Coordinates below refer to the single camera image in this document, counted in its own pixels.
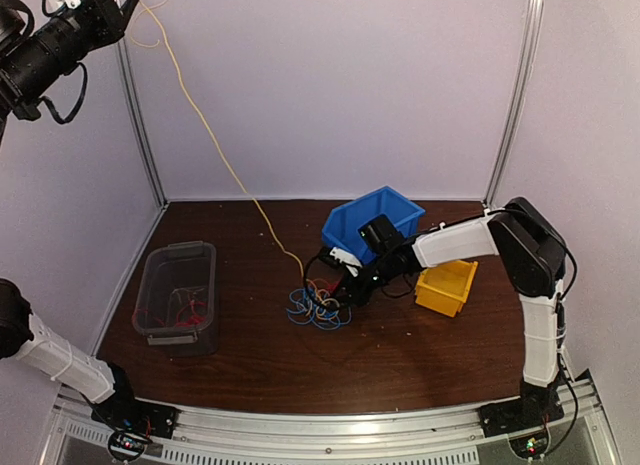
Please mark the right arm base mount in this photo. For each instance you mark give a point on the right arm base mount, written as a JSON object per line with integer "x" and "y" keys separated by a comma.
{"x": 516, "y": 415}

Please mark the left aluminium frame post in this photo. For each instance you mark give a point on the left aluminium frame post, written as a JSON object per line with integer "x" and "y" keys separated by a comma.
{"x": 138, "y": 124}

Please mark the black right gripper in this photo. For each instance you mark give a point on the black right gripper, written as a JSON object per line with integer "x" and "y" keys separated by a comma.
{"x": 357, "y": 294}

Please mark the grey transparent plastic container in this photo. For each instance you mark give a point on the grey transparent plastic container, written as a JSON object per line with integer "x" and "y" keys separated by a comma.
{"x": 177, "y": 307}

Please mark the aluminium front rail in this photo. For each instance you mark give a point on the aluminium front rail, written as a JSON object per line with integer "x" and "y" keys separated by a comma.
{"x": 449, "y": 435}

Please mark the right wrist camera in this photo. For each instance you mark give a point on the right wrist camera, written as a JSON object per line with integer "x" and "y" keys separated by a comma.
{"x": 336, "y": 257}

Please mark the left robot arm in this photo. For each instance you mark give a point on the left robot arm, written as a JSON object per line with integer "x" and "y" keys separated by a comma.
{"x": 75, "y": 202}

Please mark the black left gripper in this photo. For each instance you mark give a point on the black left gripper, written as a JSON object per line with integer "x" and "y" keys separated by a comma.
{"x": 110, "y": 19}

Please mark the yellow plastic bin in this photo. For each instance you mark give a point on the yellow plastic bin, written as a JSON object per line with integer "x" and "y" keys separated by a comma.
{"x": 445, "y": 289}

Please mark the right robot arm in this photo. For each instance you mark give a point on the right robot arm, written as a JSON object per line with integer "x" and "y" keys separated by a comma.
{"x": 535, "y": 258}

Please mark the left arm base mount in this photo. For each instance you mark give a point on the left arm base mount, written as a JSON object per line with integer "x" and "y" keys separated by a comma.
{"x": 144, "y": 418}

